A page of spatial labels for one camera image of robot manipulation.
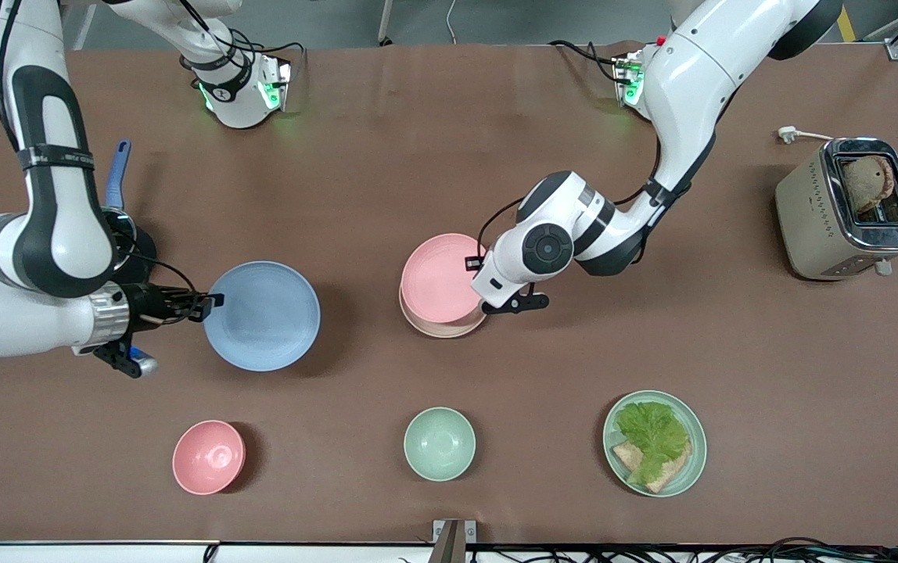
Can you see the blue plate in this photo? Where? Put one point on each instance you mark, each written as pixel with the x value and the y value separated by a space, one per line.
pixel 265 317

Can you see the white toaster power plug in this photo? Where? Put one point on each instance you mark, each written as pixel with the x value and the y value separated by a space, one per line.
pixel 789 134

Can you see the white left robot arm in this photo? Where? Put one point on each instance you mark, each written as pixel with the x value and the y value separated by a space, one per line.
pixel 691 78

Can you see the green lettuce leaf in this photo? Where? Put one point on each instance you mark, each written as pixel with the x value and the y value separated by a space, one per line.
pixel 652 434

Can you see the beige plate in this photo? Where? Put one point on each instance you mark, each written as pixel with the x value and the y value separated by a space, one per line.
pixel 437 330

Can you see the white pole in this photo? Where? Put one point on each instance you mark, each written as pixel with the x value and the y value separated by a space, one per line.
pixel 384 19

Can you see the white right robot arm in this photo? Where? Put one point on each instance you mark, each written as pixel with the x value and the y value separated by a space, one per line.
pixel 50 227

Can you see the green bowl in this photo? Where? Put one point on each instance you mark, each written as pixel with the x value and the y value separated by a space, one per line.
pixel 440 444

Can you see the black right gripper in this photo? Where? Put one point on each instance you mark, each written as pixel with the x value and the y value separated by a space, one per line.
pixel 145 303

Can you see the green plate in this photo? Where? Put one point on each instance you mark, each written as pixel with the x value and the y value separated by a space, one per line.
pixel 695 461

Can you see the brown toast slice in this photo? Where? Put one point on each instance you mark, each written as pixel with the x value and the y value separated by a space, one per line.
pixel 860 188

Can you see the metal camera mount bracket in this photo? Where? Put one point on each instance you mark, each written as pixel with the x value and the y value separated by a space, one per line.
pixel 449 539

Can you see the beige chrome toaster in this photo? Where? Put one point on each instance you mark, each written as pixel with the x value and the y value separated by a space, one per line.
pixel 805 219

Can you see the brown bread slice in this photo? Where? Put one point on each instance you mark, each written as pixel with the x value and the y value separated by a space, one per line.
pixel 668 477

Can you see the pink plate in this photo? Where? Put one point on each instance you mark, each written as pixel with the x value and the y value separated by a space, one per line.
pixel 437 277

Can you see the pink bowl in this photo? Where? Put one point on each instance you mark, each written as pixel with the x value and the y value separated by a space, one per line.
pixel 209 457

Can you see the glass lid blue knob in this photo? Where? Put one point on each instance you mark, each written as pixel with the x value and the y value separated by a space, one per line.
pixel 124 227

